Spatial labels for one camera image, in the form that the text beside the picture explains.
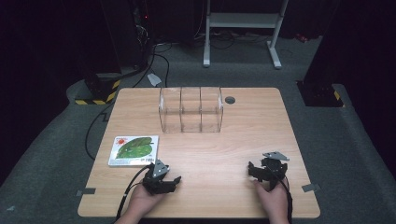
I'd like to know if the person's right hand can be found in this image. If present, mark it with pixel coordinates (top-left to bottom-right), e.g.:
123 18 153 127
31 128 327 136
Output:
252 176 290 219

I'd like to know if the person's left hand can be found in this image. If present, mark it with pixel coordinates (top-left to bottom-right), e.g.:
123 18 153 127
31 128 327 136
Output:
127 182 166 218

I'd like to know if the grey tape piece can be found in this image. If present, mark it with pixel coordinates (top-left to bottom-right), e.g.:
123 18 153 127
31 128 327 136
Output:
76 188 97 197
301 183 321 193

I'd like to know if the white metal stand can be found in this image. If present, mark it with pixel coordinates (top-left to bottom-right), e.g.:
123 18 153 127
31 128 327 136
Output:
203 0 290 70

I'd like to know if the clear acrylic divided organizer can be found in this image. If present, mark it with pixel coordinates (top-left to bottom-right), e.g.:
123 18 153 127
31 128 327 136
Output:
158 86 225 134

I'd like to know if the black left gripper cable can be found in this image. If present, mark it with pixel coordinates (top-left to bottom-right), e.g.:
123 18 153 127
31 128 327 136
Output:
115 164 153 222

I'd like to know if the black floor cable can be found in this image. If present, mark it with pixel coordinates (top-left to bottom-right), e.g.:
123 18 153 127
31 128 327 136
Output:
84 40 173 161

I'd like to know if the black yellow striped stand base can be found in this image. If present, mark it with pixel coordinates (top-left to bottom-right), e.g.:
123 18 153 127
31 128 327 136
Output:
74 72 122 106
296 79 346 108

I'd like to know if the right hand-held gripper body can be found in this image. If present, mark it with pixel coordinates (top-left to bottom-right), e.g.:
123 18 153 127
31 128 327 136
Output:
260 151 290 190

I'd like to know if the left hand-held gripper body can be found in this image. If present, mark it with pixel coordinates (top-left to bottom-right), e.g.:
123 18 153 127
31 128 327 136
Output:
142 159 176 196

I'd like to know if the grey power adapter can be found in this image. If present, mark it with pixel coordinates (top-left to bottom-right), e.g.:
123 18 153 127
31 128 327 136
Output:
147 73 163 88

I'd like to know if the dark computer tower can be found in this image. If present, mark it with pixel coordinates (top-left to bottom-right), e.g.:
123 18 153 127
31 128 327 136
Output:
99 0 157 71

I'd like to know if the book with green leaf cover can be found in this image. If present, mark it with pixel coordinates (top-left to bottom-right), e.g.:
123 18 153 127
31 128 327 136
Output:
107 134 160 167

